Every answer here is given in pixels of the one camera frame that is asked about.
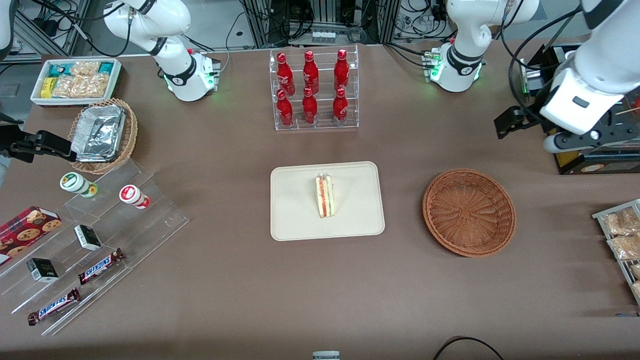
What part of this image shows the triangle sandwich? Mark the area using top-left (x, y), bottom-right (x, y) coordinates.
top-left (314, 172), bottom-right (335, 219)

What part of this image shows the wicker basket with foil trays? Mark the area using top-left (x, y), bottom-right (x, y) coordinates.
top-left (67, 98), bottom-right (139, 175)

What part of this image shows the round brown wicker basket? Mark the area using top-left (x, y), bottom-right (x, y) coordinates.
top-left (422, 168), bottom-right (517, 258)

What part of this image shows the beige plastic tray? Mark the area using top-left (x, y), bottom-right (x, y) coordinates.
top-left (270, 161), bottom-right (386, 242)

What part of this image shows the black food warmer cabinet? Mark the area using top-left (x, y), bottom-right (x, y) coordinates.
top-left (542, 44), bottom-right (640, 176)

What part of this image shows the grey electronics box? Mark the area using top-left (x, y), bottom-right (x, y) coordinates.
top-left (519, 57), bottom-right (546, 96)

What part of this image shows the white snack bin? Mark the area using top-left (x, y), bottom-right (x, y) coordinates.
top-left (30, 58), bottom-right (123, 109)

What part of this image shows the green lid cup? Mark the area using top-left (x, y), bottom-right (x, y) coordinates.
top-left (59, 171), bottom-right (99, 199)

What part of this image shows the stack of foil trays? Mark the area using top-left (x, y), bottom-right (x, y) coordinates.
top-left (70, 104), bottom-right (127, 164)

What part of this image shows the large clear cracker bag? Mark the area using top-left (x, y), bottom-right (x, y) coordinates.
top-left (52, 73), bottom-right (111, 99)

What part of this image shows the small clear cracker bag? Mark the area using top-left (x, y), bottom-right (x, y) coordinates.
top-left (69, 61), bottom-right (101, 77)

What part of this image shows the red cookie box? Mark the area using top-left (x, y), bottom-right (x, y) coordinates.
top-left (0, 205), bottom-right (64, 266)

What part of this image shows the red lid cup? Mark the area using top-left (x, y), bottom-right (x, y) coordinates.
top-left (118, 184), bottom-right (151, 210)

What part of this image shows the small black box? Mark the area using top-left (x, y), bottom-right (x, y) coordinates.
top-left (26, 257), bottom-right (60, 284)
top-left (73, 224), bottom-right (103, 252)

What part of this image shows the clear acrylic stepped display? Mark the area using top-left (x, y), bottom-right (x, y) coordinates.
top-left (0, 159), bottom-right (190, 337)

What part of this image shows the snickers bar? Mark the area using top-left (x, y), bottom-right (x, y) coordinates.
top-left (27, 287), bottom-right (82, 327)
top-left (77, 248), bottom-right (126, 286)

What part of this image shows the red cola bottle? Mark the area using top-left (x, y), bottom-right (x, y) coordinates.
top-left (276, 89), bottom-right (294, 127)
top-left (332, 87), bottom-right (350, 126)
top-left (302, 50), bottom-right (320, 94)
top-left (276, 52), bottom-right (295, 96)
top-left (301, 87), bottom-right (319, 125)
top-left (333, 48), bottom-right (351, 91)

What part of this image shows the clear acrylic bottle rack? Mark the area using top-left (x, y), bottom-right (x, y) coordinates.
top-left (269, 45), bottom-right (360, 132)

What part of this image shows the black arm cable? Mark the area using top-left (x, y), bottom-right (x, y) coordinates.
top-left (499, 0), bottom-right (587, 126)

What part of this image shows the grey wire rack tray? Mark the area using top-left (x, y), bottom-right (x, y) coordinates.
top-left (592, 199), bottom-right (640, 307)

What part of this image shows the aluminium frame rack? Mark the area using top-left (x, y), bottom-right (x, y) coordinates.
top-left (12, 0), bottom-right (91, 57)
top-left (240, 0), bottom-right (402, 49)

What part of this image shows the black table cable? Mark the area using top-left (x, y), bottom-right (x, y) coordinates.
top-left (432, 335), bottom-right (506, 360)

